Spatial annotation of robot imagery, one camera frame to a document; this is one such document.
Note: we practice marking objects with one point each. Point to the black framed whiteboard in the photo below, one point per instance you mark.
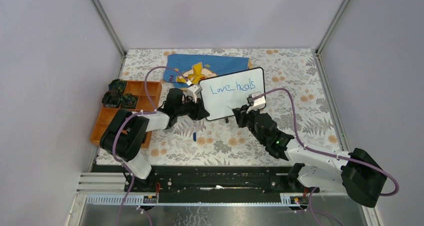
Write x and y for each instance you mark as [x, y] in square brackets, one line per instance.
[230, 89]

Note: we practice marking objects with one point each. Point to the blue pikachu cloth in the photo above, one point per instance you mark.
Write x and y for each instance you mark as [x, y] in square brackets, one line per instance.
[194, 68]

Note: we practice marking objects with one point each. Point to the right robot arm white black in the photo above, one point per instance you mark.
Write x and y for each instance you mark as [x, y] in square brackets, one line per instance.
[355, 173]

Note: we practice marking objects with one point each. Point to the orange compartment tray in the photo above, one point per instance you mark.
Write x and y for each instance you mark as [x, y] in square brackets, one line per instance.
[137, 88]

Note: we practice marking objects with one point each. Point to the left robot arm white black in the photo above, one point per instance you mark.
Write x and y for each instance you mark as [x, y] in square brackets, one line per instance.
[127, 131]

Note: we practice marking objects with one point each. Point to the floral tablecloth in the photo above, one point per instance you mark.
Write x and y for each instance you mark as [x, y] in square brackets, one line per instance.
[296, 102]

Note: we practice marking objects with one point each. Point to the left aluminium frame post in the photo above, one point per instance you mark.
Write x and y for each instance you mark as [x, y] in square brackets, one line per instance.
[109, 27]

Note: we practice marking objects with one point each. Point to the right aluminium frame post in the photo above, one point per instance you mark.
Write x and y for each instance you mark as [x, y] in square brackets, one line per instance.
[334, 22]

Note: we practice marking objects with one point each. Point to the dark green scrunchie right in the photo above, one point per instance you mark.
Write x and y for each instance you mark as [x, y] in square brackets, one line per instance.
[128, 101]

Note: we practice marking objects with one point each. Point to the dark green scrunchie top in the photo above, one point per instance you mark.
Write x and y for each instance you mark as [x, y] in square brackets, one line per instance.
[117, 84]

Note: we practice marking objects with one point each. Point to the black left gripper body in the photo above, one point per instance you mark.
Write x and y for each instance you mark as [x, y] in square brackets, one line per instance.
[185, 108]

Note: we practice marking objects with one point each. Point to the dark green scrunchie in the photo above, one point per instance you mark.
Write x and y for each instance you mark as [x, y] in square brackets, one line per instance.
[117, 84]
[128, 101]

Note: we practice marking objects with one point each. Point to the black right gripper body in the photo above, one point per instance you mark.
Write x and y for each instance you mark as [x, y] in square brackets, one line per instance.
[260, 138]

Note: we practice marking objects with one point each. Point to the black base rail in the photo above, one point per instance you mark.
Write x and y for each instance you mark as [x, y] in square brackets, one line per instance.
[266, 179]

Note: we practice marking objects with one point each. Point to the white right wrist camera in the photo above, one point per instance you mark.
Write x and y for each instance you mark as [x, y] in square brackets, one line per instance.
[256, 101]

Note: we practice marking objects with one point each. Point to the aluminium frame post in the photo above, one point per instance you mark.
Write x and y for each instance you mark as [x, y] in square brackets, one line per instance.
[109, 27]
[334, 22]

